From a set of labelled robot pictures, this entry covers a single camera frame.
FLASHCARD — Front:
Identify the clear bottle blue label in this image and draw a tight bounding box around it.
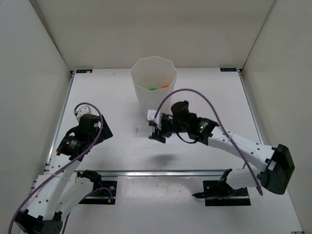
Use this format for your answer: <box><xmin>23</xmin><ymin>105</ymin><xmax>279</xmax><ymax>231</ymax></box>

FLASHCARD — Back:
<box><xmin>133</xmin><ymin>124</ymin><xmax>153</xmax><ymax>137</ymax></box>

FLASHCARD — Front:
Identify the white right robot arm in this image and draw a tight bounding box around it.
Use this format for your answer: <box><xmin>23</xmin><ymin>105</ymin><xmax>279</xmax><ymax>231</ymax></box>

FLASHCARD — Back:
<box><xmin>147</xmin><ymin>101</ymin><xmax>295</xmax><ymax>198</ymax></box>

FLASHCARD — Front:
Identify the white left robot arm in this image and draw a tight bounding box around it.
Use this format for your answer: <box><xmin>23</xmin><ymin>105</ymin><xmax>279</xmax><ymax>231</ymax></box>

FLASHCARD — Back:
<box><xmin>14</xmin><ymin>114</ymin><xmax>113</xmax><ymax>234</ymax></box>

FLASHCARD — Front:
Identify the white octagonal bin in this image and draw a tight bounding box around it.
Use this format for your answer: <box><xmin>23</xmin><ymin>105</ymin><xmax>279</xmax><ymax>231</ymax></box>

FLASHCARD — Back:
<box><xmin>129</xmin><ymin>56</ymin><xmax>178</xmax><ymax>119</ymax></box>

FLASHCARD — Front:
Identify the dark right corner sticker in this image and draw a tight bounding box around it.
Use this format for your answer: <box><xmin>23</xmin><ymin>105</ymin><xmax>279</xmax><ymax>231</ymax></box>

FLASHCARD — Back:
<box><xmin>220</xmin><ymin>68</ymin><xmax>237</xmax><ymax>72</ymax></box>

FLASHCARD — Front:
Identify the dark corner sticker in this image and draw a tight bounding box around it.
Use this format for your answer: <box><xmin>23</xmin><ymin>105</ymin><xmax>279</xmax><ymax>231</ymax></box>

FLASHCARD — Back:
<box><xmin>76</xmin><ymin>69</ymin><xmax>93</xmax><ymax>74</ymax></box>
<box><xmin>220</xmin><ymin>68</ymin><xmax>237</xmax><ymax>72</ymax></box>

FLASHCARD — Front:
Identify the dark left corner sticker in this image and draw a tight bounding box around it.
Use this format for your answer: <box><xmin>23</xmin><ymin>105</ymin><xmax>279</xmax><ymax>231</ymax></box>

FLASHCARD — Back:
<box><xmin>76</xmin><ymin>69</ymin><xmax>93</xmax><ymax>74</ymax></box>

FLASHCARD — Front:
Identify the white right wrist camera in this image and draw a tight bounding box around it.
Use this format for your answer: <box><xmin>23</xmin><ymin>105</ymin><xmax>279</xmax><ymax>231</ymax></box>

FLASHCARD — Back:
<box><xmin>147</xmin><ymin>109</ymin><xmax>161</xmax><ymax>126</ymax></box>

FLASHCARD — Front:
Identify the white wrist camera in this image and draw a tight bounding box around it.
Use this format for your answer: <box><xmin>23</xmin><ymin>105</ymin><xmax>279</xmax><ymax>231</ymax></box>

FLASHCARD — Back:
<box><xmin>147</xmin><ymin>109</ymin><xmax>161</xmax><ymax>126</ymax></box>
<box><xmin>74</xmin><ymin>105</ymin><xmax>92</xmax><ymax>122</ymax></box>

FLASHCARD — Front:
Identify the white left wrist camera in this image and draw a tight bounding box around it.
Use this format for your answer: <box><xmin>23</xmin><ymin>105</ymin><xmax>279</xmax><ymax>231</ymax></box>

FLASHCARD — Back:
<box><xmin>74</xmin><ymin>105</ymin><xmax>92</xmax><ymax>122</ymax></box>

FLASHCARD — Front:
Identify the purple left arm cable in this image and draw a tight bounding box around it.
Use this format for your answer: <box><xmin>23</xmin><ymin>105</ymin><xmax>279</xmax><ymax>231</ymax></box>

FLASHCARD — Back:
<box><xmin>8</xmin><ymin>103</ymin><xmax>103</xmax><ymax>234</ymax></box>

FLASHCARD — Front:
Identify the aluminium table edge rail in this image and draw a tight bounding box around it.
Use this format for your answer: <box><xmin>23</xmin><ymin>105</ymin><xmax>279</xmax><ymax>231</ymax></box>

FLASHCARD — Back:
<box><xmin>78</xmin><ymin>170</ymin><xmax>247</xmax><ymax>178</ymax></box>

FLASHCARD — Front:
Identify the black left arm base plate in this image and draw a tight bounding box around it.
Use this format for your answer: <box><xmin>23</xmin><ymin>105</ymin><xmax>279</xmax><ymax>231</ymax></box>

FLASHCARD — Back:
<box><xmin>79</xmin><ymin>176</ymin><xmax>117</xmax><ymax>205</ymax></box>

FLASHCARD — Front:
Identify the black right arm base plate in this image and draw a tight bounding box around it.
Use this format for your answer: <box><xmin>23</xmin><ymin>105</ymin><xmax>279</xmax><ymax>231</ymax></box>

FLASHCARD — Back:
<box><xmin>203</xmin><ymin>180</ymin><xmax>251</xmax><ymax>207</ymax></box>

